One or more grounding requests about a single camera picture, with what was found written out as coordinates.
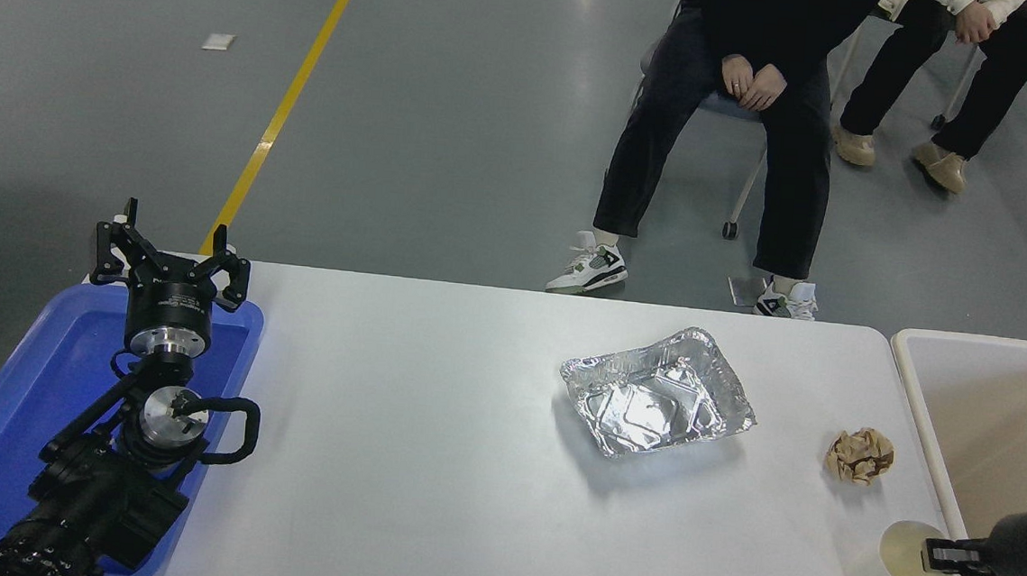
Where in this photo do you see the large pale bin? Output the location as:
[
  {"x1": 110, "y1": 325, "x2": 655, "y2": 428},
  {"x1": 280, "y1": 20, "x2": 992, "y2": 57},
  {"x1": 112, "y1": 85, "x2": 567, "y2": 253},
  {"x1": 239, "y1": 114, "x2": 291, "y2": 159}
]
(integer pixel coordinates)
[{"x1": 875, "y1": 328, "x2": 1027, "y2": 576}]

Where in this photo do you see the clear floor plate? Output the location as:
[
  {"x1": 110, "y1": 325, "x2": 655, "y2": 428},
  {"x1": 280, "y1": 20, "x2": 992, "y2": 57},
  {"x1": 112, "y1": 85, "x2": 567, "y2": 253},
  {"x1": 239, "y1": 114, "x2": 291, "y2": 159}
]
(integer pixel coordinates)
[{"x1": 728, "y1": 276, "x2": 770, "y2": 311}]

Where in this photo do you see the grey wheeled chair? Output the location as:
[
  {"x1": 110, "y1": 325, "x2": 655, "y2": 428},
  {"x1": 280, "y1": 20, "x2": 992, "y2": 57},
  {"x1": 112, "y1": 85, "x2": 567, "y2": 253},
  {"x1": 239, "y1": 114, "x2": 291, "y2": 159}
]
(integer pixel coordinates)
[{"x1": 603, "y1": 0, "x2": 780, "y2": 243}]

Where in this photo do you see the blue plastic tray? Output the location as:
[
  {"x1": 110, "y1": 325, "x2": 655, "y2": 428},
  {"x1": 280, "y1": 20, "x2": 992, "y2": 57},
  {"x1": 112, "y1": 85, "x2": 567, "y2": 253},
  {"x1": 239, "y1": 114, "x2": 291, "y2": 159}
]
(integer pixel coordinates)
[{"x1": 0, "y1": 278, "x2": 267, "y2": 576}]

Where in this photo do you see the person's left hand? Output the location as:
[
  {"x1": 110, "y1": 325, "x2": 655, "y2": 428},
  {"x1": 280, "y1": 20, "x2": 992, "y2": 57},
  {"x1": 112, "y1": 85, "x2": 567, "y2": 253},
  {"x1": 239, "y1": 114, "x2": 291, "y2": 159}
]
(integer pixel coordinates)
[
  {"x1": 743, "y1": 63, "x2": 787, "y2": 115},
  {"x1": 974, "y1": 0, "x2": 1003, "y2": 47}
]

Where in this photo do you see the seated person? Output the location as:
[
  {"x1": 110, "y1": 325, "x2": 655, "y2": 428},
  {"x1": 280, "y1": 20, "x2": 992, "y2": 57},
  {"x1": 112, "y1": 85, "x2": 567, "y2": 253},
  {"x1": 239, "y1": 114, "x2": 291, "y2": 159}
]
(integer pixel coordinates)
[
  {"x1": 545, "y1": 0, "x2": 887, "y2": 325},
  {"x1": 828, "y1": 0, "x2": 1027, "y2": 200}
]

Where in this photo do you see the white paper cup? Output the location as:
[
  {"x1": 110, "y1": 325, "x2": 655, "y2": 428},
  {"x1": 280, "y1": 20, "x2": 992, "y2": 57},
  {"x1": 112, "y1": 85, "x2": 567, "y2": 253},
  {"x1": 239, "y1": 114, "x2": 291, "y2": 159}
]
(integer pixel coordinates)
[{"x1": 844, "y1": 516, "x2": 962, "y2": 576}]

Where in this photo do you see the crumpled tan paper ball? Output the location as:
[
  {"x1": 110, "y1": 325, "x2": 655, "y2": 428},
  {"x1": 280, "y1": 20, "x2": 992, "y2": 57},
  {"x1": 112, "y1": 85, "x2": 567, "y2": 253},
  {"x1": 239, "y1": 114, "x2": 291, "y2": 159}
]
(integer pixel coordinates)
[{"x1": 823, "y1": 425, "x2": 899, "y2": 489}]

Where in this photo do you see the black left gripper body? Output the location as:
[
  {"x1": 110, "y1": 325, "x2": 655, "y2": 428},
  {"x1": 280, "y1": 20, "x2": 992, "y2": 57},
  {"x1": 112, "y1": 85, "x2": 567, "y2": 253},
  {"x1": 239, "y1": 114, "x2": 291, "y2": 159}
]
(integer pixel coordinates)
[{"x1": 124, "y1": 261, "x2": 218, "y2": 342}]

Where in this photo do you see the silver foil tray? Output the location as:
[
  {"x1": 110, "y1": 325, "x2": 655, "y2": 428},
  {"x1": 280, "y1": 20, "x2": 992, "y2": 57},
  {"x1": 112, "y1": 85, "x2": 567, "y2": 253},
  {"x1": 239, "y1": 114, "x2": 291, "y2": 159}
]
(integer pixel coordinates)
[{"x1": 554, "y1": 318, "x2": 764, "y2": 470}]

